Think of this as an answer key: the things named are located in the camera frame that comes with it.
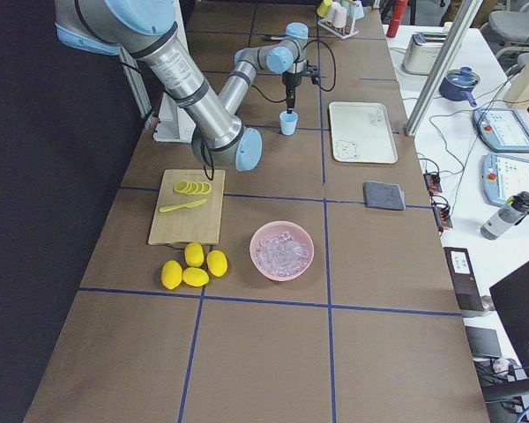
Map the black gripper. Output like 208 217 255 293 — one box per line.
282 63 319 110

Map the cream bear tray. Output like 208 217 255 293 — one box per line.
328 101 399 164

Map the aluminium frame post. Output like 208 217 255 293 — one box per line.
404 0 482 137

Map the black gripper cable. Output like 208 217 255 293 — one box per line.
201 37 337 182

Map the light blue plastic cup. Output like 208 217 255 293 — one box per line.
279 110 299 136

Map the cup rack with cups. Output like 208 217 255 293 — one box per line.
316 0 365 39

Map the blue teach pendant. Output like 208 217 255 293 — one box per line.
472 108 529 153
482 152 529 206

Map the black box with label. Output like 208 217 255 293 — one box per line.
443 247 484 312

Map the grey water bottle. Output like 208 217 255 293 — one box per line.
480 191 529 240

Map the lemon slices row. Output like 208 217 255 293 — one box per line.
173 180 212 196

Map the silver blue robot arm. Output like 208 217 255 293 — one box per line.
55 0 309 172

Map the bamboo cutting board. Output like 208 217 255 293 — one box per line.
148 169 226 245

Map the grey folded cloth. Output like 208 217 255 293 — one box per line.
363 181 406 211

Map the steel muddler black tip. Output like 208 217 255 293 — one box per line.
262 34 286 41

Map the blue pot with lid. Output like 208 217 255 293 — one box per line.
439 66 481 108

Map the yellow plastic knife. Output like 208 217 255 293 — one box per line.
158 198 207 213

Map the pink bowl of ice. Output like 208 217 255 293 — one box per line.
250 220 315 282

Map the yellow lemon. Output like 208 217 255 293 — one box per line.
160 260 183 290
206 249 228 278
184 242 205 268
182 267 210 287

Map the white pillar with base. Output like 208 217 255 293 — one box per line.
149 1 195 143

